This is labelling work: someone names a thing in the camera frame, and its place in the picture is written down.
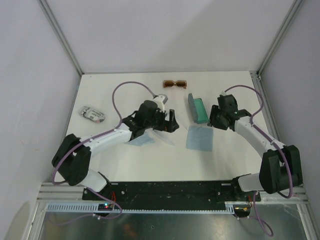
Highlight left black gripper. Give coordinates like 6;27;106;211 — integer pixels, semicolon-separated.
144;107;178;133

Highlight white frame sunglasses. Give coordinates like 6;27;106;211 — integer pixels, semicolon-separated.
152;130;187;147

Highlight blue glasses case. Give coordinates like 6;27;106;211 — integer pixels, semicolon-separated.
187;93;209;124

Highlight blue cleaning cloth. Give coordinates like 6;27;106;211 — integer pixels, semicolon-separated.
127;132;155;147
185;125;214;152

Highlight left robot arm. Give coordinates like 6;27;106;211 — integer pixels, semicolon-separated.
51;100;179;200

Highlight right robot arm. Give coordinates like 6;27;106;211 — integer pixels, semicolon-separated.
208;94;303;201

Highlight brown sunglasses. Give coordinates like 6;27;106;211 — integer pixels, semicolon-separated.
162;80;188;89

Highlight crumpled blue cleaning cloth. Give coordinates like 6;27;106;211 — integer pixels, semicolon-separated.
127;132;155;147

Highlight newspaper print pouch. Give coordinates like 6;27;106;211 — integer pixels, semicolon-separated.
79;106;106;123

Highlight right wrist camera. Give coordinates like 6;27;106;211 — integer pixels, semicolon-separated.
220;91;228;96

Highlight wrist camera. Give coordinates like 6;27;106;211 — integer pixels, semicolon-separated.
220;91;228;96
152;94;168;112

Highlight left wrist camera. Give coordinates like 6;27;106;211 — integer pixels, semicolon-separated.
152;94;168;112

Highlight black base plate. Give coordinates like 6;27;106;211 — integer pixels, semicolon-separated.
82;180;261;211

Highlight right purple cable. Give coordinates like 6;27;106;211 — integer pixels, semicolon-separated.
223;85;295;237

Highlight right aluminium corner post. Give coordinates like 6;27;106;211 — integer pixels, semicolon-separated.
256;0;305;76

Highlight aluminium corner post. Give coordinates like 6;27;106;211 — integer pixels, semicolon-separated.
256;0;305;76
37;0;84;77

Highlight aluminium frame rail front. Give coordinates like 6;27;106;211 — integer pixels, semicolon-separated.
37;182;309;204

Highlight white cable duct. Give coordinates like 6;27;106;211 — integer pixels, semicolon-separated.
44;202;237;215

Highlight left aluminium corner post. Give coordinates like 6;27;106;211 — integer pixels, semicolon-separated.
37;0;84;77

